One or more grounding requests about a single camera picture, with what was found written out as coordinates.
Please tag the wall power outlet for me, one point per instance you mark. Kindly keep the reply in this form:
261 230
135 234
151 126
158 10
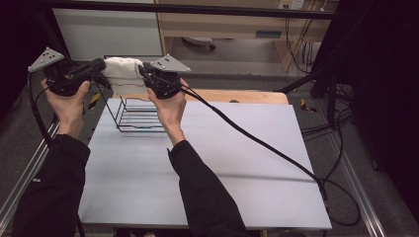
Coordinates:
291 4

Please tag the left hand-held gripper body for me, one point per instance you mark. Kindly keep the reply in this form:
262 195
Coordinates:
62 79

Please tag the black metal stand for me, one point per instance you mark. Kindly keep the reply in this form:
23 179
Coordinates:
49 33
331 82

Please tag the light wooden desk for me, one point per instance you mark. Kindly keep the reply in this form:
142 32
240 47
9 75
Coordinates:
230 26

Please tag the person's right hand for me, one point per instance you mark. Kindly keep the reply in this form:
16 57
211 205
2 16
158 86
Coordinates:
171 112

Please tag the black horizontal frame bar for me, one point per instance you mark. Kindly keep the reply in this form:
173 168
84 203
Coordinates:
197 10

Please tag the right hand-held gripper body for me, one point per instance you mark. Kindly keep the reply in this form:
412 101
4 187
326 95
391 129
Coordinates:
164 82

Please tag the office chair base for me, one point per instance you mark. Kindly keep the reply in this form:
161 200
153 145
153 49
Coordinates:
199 41

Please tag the white cabinet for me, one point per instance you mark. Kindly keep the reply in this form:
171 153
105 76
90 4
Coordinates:
105 34

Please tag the white towel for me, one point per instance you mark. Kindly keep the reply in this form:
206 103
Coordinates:
123 74

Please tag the aluminium floor rail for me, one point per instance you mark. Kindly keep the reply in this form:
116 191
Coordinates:
13 197
359 191

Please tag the person's left hand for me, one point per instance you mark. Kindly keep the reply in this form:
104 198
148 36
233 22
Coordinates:
70 108

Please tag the pale lavender table mat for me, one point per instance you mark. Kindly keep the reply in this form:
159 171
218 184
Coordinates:
263 148

